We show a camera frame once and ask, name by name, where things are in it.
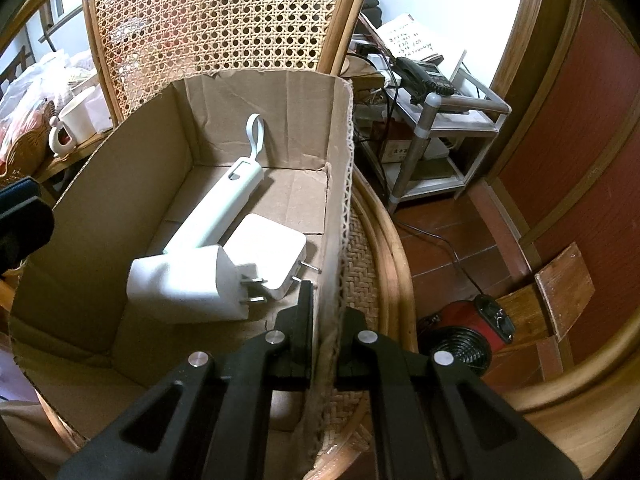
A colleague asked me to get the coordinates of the wicker basket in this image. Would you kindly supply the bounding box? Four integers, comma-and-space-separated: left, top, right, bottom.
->
0, 100, 58, 183

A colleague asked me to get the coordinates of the white mug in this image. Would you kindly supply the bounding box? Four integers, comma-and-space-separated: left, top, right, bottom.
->
48, 85, 108, 157

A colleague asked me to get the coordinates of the rattan armchair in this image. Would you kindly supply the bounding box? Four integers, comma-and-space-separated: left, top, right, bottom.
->
0, 0, 640, 480

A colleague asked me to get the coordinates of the metal shelf cart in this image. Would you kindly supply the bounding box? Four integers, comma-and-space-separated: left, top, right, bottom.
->
350, 35, 512, 216

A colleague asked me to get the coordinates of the thick white charger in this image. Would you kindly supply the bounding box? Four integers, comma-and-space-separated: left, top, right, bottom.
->
126, 244, 268, 325

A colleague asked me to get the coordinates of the wooden board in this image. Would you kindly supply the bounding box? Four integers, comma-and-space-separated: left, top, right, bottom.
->
535, 242, 596, 341

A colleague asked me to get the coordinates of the handwritten notebook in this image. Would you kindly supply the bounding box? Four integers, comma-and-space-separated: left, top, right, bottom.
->
375, 12, 468, 86

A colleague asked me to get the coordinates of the cardboard box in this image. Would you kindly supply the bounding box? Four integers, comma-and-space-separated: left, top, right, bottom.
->
7, 69, 357, 480

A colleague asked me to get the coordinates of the light blue handheld device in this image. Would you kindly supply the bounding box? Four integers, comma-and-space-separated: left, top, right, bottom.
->
162, 113, 265, 256

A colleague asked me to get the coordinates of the black power cable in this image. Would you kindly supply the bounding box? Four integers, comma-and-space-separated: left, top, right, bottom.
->
395, 220, 486, 301

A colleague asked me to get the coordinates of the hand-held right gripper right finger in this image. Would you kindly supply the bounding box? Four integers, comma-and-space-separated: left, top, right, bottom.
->
334, 305, 583, 480

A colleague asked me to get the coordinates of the red fan heater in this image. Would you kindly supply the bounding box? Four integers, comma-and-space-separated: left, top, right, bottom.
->
417, 294, 517, 378

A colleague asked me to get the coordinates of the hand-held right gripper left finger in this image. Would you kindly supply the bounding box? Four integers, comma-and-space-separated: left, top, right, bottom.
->
57, 280, 316, 480

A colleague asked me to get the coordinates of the clear plastic bag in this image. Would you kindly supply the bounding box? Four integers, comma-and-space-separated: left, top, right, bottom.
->
0, 52, 98, 161

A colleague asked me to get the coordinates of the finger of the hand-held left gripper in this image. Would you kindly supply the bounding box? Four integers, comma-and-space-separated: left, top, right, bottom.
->
0, 177, 55, 273

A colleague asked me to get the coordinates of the wooden door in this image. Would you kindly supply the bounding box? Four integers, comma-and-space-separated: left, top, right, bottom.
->
487, 0, 640, 376

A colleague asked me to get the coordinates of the black telephone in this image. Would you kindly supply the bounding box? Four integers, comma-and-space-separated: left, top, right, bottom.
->
395, 56, 457, 106

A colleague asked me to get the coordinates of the wooden table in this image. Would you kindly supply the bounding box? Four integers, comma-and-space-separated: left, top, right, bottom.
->
35, 130, 118, 186

